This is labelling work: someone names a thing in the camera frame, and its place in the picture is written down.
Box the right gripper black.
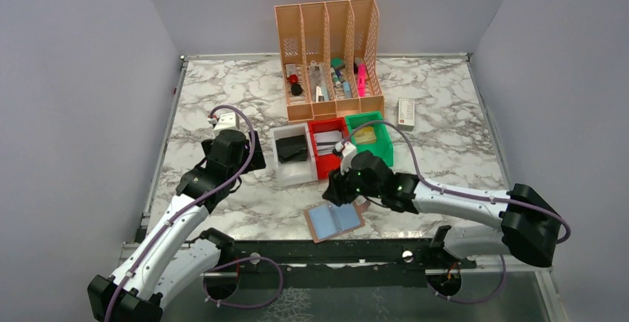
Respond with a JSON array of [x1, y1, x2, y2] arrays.
[[321, 158, 383, 207]]

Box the brown leather card holder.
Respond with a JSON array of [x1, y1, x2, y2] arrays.
[[303, 201, 371, 243]]

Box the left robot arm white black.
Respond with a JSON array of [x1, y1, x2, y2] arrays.
[[88, 129, 266, 321]]

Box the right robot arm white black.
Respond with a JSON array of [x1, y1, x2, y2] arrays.
[[322, 151, 568, 268]]

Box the gold card stack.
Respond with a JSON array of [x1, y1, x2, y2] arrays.
[[352, 126, 377, 145]]

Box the white card stack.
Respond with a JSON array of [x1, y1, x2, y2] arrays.
[[314, 131, 343, 157]]

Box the black card stack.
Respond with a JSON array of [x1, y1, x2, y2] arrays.
[[275, 135, 309, 164]]

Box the green plastic bin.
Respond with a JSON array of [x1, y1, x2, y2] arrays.
[[345, 111, 394, 167]]

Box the red plastic bin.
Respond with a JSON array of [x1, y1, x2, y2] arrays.
[[308, 118, 349, 180]]

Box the white plastic bin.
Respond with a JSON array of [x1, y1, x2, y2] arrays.
[[270, 123, 317, 186]]

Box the white red small box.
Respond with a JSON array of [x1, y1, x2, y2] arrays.
[[398, 98, 415, 131]]

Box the red black small object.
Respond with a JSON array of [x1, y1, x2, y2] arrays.
[[287, 74, 303, 96]]

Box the blue white marker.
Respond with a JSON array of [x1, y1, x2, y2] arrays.
[[342, 80, 352, 99]]

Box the pink highlighter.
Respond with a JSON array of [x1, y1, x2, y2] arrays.
[[355, 62, 367, 97]]

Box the teal capped marker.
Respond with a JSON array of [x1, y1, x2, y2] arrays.
[[330, 58, 343, 88]]

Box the peach desk file organizer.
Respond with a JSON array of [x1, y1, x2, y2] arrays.
[[274, 0, 385, 124]]

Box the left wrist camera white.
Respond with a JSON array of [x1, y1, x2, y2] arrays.
[[211, 111, 240, 137]]

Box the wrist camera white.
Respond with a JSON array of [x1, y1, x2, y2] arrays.
[[333, 141, 358, 175], [211, 111, 240, 137]]

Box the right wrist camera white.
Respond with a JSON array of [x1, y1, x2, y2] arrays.
[[333, 141, 358, 175]]

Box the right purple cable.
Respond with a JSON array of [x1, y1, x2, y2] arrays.
[[334, 119, 572, 306]]

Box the purple cable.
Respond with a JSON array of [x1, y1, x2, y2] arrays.
[[334, 119, 572, 306], [103, 104, 285, 322]]

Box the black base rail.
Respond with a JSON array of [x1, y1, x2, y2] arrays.
[[201, 238, 476, 292]]

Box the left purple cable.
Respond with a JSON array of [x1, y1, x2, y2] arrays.
[[103, 104, 285, 322]]

